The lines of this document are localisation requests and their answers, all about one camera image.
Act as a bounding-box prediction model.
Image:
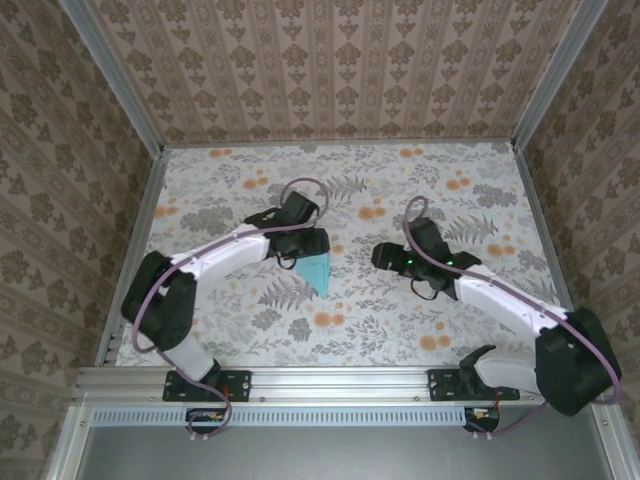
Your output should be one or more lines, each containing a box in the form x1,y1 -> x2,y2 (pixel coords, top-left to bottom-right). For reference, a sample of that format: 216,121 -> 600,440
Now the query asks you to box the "teal cloth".
293,252 -> 333,300

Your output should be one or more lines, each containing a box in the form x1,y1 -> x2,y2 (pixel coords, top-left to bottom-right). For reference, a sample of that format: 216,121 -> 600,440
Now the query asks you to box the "grey metal panel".
74,424 -> 619,480

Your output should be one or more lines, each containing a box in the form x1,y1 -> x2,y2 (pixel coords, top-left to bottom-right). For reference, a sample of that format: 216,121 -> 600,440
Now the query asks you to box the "thin black right camera cable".
410,278 -> 437,302

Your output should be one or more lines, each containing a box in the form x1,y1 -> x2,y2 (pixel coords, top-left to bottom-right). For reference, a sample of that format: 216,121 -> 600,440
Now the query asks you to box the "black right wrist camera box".
406,217 -> 448,254

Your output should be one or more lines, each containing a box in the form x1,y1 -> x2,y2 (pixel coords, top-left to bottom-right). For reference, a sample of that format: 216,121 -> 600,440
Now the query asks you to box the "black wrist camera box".
281,191 -> 321,225
406,217 -> 448,254

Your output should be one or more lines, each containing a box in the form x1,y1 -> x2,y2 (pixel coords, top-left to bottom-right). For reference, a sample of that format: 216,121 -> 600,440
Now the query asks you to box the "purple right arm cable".
402,195 -> 624,442

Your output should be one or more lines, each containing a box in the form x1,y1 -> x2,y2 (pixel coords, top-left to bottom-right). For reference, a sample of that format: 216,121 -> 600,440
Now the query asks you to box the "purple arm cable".
402,195 -> 624,442
130,178 -> 330,444

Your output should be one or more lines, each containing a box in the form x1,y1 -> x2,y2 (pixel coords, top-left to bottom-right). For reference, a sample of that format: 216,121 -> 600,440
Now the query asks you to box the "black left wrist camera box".
281,191 -> 321,225

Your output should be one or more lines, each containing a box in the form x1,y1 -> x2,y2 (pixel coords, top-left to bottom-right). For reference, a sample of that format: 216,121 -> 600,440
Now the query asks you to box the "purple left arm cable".
130,178 -> 330,444

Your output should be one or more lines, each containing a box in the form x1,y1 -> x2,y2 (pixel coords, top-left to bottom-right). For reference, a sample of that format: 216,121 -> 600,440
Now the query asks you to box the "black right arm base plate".
428,368 -> 521,402

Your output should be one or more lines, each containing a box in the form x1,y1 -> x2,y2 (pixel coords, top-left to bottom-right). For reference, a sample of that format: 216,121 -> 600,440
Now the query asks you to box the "aluminium side rail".
97,147 -> 169,371
514,142 -> 591,364

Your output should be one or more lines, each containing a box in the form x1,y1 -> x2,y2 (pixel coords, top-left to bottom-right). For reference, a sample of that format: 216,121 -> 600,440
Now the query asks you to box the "long aluminium base rail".
72,364 -> 621,404

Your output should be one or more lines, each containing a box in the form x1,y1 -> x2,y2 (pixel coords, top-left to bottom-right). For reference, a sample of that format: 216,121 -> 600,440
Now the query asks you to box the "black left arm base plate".
163,368 -> 252,402

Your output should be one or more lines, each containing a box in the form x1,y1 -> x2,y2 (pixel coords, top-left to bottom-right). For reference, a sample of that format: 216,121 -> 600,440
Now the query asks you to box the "white slotted cable duct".
92,405 -> 474,426

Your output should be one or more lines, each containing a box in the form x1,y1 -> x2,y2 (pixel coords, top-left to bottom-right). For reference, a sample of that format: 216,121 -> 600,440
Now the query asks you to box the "aluminium corner post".
62,0 -> 166,154
512,0 -> 601,151

